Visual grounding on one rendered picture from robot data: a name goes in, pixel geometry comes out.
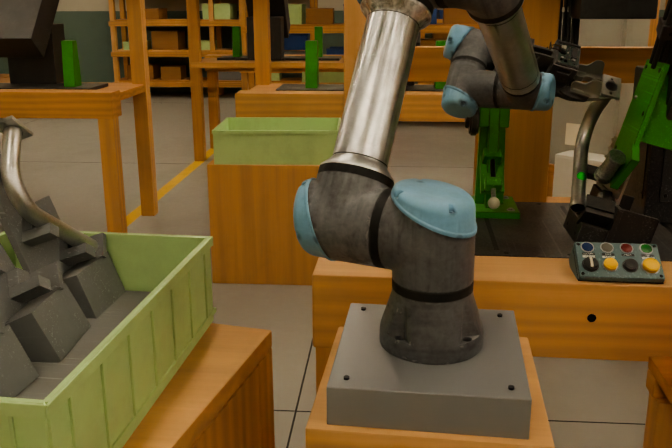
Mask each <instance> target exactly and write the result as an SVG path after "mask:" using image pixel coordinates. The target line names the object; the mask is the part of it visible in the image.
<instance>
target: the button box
mask: <svg viewBox="0 0 672 448"><path fill-rule="evenodd" d="M583 243H586V242H574V245H573V248H572V251H571V255H570V258H569V265H570V269H571V270H572V272H573V274H574V275H575V277H576V279H577V280H578V281H591V282H621V283H651V284H664V283H663V282H664V281H665V276H664V272H663V268H662V264H661V260H660V256H659V252H658V247H657V245H656V244H648V245H650V246H651V247H652V251H651V252H650V253H645V252H643V251H642V250H641V245H643V244H646V243H643V244H634V243H609V244H611V245H612V247H613V249H612V251H610V252H606V251H604V250H603V249H602V248H601V246H602V244H604V243H608V242H604V243H599V242H587V243H590V244H592V246H593V249H592V250H591V251H585V250H584V249H583V248H582V244H583ZM622 244H629V245H631V246H632V251H631V252H624V251H623V250H622V249H621V245H622ZM587 257H594V258H596V259H597V261H598V263H599V265H598V267H597V269H595V270H588V269H586V268H585V267H584V265H583V262H584V259H585V258H587ZM607 258H614V259H615V260H616V261H617V262H618V267H617V269H615V270H608V269H606V268H605V267H604V261H605V259H607ZM629 258H632V259H635V260H636V261H637V263H638V268H637V269H636V270H635V271H629V270H627V269H626V268H625V267H624V261H625V260H626V259H629ZM646 258H654V259H656V260H657V261H658V262H659V264H660V268H659V270H658V271H657V272H655V273H650V272H647V271H646V270H644V268H643V266H642V263H643V261H644V260H645V259H646Z"/></svg>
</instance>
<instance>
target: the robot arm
mask: <svg viewBox="0 0 672 448"><path fill-rule="evenodd" d="M357 1H358V3H359V4H360V9H361V11H362V13H363V15H364V16H365V17H366V23H365V27H364V31H363V35H362V39H361V43H360V47H359V51H358V55H357V59H356V63H355V67H354V71H353V75H352V79H351V83H350V87H349V91H348V95H347V99H346V103H345V107H344V111H343V115H342V119H341V123H340V127H339V131H338V135H337V139H336V143H335V147H334V151H333V155H332V157H330V158H329V159H327V160H325V161H323V162H322V163H321V164H320V166H319V170H318V174H317V178H310V179H307V180H305V181H304V182H302V185H301V186H299V188H298V190H297V193H296V196H295V201H294V208H293V221H294V228H295V231H296V236H297V239H298V241H299V243H300V245H301V247H302V248H303V249H304V250H305V251H306V252H307V253H309V254H311V255H313V256H318V257H322V258H326V259H328V260H329V261H336V260H337V261H343V262H349V263H354V264H360V265H366V266H372V267H378V268H384V269H390V270H392V291H391V294H390V297H389V299H388V302H387V305H386V308H385V311H384V313H383V316H382V319H381V322H380V343H381V345H382V347H383V348H384V349H385V350H386V351H387V352H389V353H390V354H392V355H393V356H395V357H398V358H400V359H403V360H406V361H409V362H413V363H418V364H426V365H446V364H454V363H459V362H462V361H465V360H468V359H470V358H472V357H474V356H475V355H477V354H478V353H479V352H480V351H481V349H482V347H483V341H484V328H483V324H482V321H481V318H480V314H479V311H478V308H477V304H476V301H475V298H474V295H473V285H474V260H475V236H476V233H477V223H476V206H475V202H474V200H473V198H472V197H471V196H470V195H469V194H468V193H467V192H466V191H465V190H463V189H461V188H459V187H457V186H455V185H452V184H449V183H446V182H442V181H438V180H432V179H421V180H419V179H416V178H412V179H404V180H401V181H398V182H397V183H395V185H394V179H393V178H392V176H391V175H390V173H389V171H388V169H387V168H388V164H389V159H390V155H391V151H392V146H393V142H394V138H395V133H396V129H397V125H398V120H399V116H400V112H401V107H402V103H403V98H404V94H405V90H406V85H407V81H408V77H409V72H410V68H411V64H412V59H413V55H414V51H415V46H416V42H417V38H418V33H419V31H420V30H422V29H424V28H426V27H427V26H428V25H429V24H430V22H431V19H432V15H433V11H434V9H435V8H459V9H464V10H467V12H468V14H469V16H470V17H471V18H472V19H473V20H474V21H476V22H478V24H479V26H480V29H481V30H479V29H476V28H474V27H469V26H465V25H459V24H455V25H453V26H452V27H451V29H450V31H449V34H448V37H447V40H446V44H445V47H444V51H443V56H444V57H445V58H447V59H449V60H451V65H450V69H449V72H448V76H447V80H446V84H445V86H444V88H443V95H442V102H441V105H442V108H443V110H444V111H445V112H446V113H447V114H449V115H451V116H453V117H456V118H467V117H469V118H471V117H473V116H474V115H475V114H476V111H477V110H478V107H484V108H504V109H520V110H530V111H534V110H538V111H547V110H549V109H550V108H551V107H552V105H553V103H554V98H555V95H556V96H558V97H560V98H562V99H565V100H568V101H576V102H586V101H591V102H592V101H604V100H609V99H611V98H608V97H604V96H600V93H601V89H602V85H603V83H602V82H601V81H602V75H603V70H604V65H605V63H604V62H603V61H602V60H595V61H594V62H592V63H590V64H588V65H585V64H579V62H580V54H581V46H580V45H576V44H572V43H569V42H565V41H562V40H558V39H557V40H556V42H555V44H553V45H551V46H553V47H552V48H545V47H542V46H538V45H534V40H535V39H532V38H530V35H529V31H528V27H527V24H526V20H525V16H524V12H523V9H522V5H523V2H524V0H357ZM563 43H564V44H563ZM566 44H567V45H566ZM570 45H571V46H570ZM551 46H550V47H551ZM573 46H575V47H573ZM489 70H490V71H489ZM573 79H574V80H575V81H573V82H572V83H571V86H570V84H569V83H570V81H571V80H573ZM581 81H587V83H583V82H581Z"/></svg>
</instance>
